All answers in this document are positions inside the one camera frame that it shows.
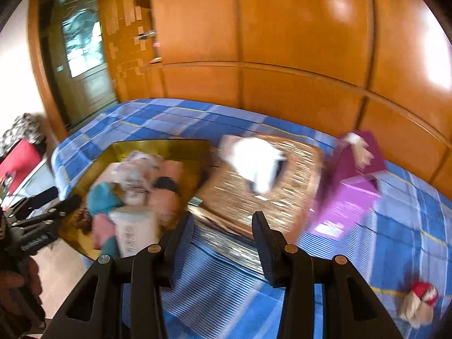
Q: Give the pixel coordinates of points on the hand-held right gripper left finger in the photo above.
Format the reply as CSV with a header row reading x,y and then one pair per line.
x,y
180,235

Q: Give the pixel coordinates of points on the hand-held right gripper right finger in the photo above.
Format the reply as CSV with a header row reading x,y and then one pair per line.
x,y
263,242

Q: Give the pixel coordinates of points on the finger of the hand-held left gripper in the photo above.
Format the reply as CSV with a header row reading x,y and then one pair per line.
x,y
67,204
42,196

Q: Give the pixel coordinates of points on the pink cloth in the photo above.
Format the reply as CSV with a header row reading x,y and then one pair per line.
x,y
166,204

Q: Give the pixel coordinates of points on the teal cloth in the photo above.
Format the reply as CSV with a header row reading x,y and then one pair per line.
x,y
104,197

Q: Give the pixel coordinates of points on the brown woven box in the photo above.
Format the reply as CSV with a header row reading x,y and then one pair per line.
x,y
296,169

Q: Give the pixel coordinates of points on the golden box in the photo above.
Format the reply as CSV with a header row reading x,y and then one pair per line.
x,y
159,148

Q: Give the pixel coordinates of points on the purple cardboard box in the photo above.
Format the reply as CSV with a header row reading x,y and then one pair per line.
x,y
349,190

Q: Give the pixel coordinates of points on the red santa plush toy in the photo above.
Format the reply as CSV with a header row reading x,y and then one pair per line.
x,y
422,291

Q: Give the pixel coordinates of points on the person's left forearm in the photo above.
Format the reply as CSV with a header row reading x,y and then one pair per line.
x,y
21,310

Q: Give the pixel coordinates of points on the person's left hand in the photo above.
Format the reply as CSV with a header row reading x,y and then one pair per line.
x,y
17,279

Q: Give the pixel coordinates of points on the red cloth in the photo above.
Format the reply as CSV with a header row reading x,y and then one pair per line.
x,y
19,164

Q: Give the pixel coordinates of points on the black white patterned cloth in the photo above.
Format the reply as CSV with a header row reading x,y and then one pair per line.
x,y
21,129

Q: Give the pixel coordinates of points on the blue plaid bed sheet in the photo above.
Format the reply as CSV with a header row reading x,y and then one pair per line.
x,y
406,219

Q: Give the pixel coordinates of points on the glass panel door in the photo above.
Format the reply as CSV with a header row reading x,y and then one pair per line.
x,y
84,53

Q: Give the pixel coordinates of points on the wooden wardrobe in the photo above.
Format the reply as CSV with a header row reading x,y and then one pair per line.
x,y
282,24

